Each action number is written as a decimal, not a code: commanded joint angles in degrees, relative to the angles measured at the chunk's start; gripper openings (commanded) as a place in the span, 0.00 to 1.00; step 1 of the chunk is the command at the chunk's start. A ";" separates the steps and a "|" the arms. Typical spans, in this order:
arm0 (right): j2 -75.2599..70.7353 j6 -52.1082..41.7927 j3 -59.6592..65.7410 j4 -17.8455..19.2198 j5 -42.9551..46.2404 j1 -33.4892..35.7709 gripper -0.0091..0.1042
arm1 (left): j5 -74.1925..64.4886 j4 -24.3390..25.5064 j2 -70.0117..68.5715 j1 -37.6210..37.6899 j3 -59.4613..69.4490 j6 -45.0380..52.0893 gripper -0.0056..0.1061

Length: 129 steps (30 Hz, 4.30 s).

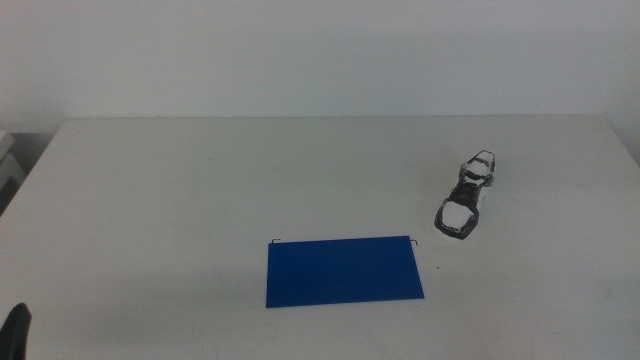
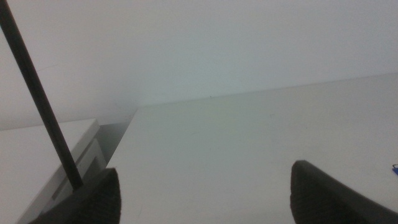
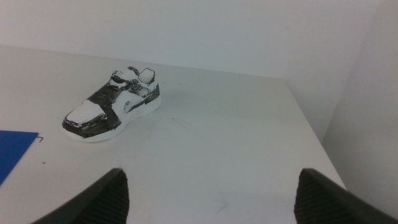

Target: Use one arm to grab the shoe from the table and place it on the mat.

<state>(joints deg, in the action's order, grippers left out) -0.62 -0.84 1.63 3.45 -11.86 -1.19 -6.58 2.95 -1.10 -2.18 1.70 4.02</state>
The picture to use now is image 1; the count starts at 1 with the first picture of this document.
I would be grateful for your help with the blue rectangular mat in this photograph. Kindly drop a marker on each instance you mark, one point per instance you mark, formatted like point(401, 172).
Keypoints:
point(345, 272)

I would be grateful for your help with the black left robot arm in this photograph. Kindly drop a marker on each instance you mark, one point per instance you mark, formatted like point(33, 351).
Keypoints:
point(15, 332)

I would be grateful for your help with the black and white sneaker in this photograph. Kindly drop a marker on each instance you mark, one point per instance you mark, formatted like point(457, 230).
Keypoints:
point(457, 215)

